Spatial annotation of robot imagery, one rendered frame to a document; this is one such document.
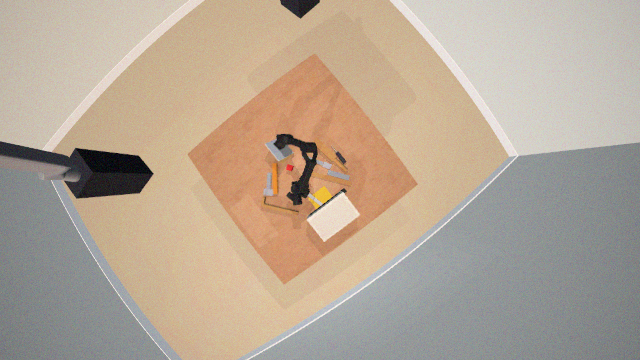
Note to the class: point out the orange-brown cylinder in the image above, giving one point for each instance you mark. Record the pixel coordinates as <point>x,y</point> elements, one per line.
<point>314,199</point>

